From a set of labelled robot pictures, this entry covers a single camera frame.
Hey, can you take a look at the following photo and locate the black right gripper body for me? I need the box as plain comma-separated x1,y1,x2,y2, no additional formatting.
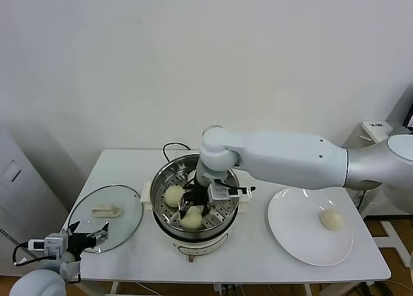
182,183,210,210

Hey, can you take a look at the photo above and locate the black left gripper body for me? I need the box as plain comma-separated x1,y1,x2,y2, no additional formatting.
66,232,97,255

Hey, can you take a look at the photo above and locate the round glass pot lid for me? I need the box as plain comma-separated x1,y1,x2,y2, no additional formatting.
66,184,144,254

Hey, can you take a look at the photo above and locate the stainless steel steamer basket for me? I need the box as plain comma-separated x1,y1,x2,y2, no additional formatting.
139,153,252,239

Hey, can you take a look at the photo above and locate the cream electric pot base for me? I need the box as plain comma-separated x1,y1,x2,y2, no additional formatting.
143,202,250,264

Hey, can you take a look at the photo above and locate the white cabinet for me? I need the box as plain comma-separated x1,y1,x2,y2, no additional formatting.
0,124,70,277

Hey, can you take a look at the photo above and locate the white table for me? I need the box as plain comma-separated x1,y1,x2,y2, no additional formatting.
66,148,392,296

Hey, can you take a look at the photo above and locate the white round plate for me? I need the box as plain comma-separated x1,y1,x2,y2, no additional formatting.
267,186,354,267

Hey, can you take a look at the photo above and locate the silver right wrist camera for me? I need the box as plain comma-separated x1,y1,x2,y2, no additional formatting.
207,183,256,210

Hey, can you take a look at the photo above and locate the black pot power cord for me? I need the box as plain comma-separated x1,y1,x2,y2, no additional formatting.
161,143,191,163

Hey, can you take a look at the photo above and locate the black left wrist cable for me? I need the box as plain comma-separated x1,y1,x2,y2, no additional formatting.
12,241,46,266

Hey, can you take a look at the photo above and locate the black floor cable bundle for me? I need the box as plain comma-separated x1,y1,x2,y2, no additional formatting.
351,281,399,296

